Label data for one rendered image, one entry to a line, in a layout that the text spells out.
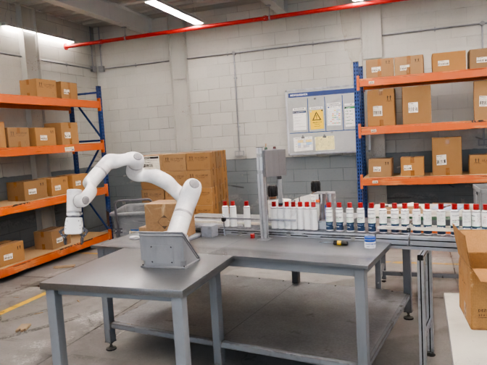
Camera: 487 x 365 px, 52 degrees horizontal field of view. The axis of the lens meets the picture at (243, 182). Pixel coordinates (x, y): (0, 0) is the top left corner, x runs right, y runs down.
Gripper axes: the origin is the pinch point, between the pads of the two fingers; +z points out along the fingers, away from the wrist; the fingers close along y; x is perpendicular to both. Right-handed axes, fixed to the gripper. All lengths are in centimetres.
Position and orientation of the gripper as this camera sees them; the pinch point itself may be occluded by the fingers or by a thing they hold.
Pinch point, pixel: (73, 242)
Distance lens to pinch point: 307.8
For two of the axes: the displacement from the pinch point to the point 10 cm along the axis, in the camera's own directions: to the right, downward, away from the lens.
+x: 0.6, -0.9, -9.9
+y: -10.0, 0.1, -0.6
